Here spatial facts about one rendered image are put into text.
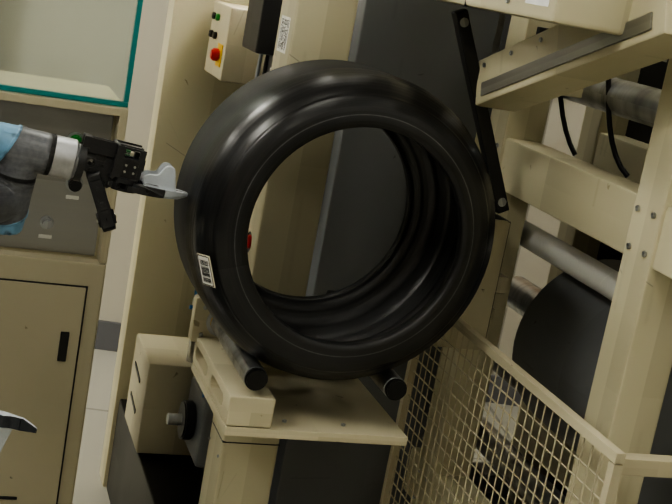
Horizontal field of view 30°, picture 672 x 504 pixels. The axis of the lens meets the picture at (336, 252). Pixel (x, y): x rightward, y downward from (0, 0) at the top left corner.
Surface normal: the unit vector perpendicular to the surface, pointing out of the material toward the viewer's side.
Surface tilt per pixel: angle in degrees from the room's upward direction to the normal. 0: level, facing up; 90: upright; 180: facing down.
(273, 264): 90
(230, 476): 90
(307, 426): 0
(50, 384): 90
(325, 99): 47
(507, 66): 90
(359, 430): 0
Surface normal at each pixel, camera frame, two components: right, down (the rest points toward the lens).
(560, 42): -0.94, -0.11
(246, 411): 0.28, 0.26
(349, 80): 0.18, -0.54
